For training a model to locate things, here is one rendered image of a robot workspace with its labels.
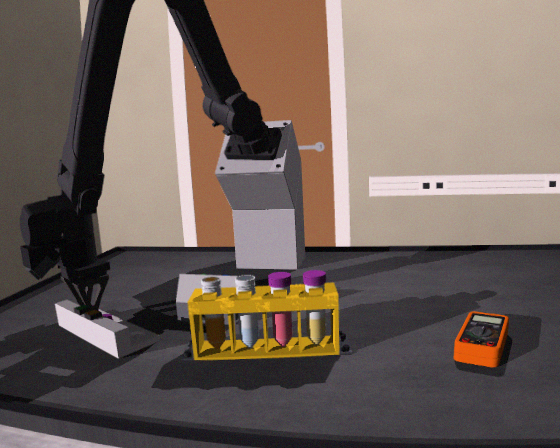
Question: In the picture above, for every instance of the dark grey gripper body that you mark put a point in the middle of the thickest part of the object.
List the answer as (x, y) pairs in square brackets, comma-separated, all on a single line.
[(97, 267)]

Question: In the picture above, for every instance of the dark grey table edge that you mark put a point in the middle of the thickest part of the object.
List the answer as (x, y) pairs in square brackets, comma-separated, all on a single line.
[(233, 438)]

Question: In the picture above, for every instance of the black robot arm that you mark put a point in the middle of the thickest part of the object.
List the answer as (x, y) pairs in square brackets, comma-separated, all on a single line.
[(80, 174)]

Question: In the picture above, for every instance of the white key housing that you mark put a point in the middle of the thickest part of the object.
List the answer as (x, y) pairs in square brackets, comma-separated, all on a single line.
[(187, 284)]

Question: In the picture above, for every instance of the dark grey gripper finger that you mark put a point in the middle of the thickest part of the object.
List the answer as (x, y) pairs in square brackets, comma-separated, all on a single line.
[(72, 289), (80, 288)]

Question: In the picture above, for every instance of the orange digital multimeter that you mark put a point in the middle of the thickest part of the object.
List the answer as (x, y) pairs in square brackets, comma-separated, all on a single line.
[(481, 339)]

